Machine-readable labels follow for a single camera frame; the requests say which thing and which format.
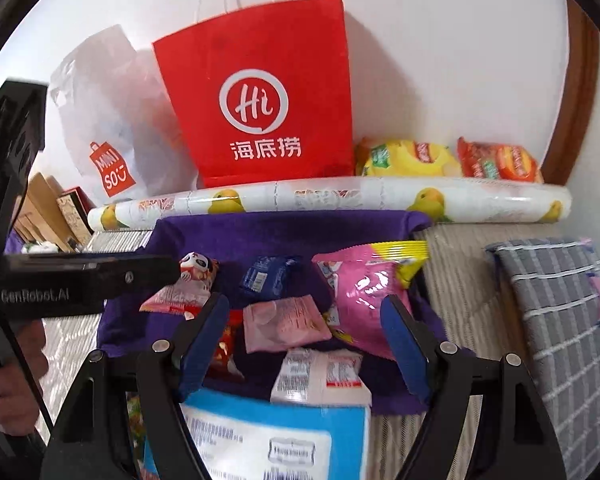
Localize red paper bag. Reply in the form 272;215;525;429
152;0;357;189

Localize white plastic shopping bag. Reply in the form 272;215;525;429
47;25;202;206

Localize white carton with red label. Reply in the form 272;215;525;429
270;347;373;407

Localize plain pink snack packet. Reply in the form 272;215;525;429
242;295;334;355

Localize rolled duck-print mat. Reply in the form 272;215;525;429
87;180;572;234

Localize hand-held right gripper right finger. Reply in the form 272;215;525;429
380;294;568;480

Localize blue box with white label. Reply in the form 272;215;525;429
142;387;372;480

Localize yellow snack bag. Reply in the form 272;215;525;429
355;137;464;180

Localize red snack packet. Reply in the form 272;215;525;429
207;310;247;379

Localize grey plaid cloth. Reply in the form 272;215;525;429
485;237;600;461

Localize striped bed sheet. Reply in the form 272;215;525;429
5;225;600;480

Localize small blue snack packet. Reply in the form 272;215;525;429
240;255;302;297

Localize brown wooden door frame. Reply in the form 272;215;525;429
540;0;600;187

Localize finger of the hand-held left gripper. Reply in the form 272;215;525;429
101;254;182;306

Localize person's left hand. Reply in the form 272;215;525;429
0;319;47;434

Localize brown cardboard boxes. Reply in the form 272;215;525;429
12;172;77;254

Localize purple towel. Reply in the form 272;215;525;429
97;210;448;416

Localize dark red patterned box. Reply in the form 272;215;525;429
56;187;95;252

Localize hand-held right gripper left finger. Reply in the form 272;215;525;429
45;292;231;480

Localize pink cartoon print snack packet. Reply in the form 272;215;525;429
140;252;222;319

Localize orange snack bag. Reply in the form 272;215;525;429
456;136;545;185

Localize large pink snack bag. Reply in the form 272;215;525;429
311;241;430;362

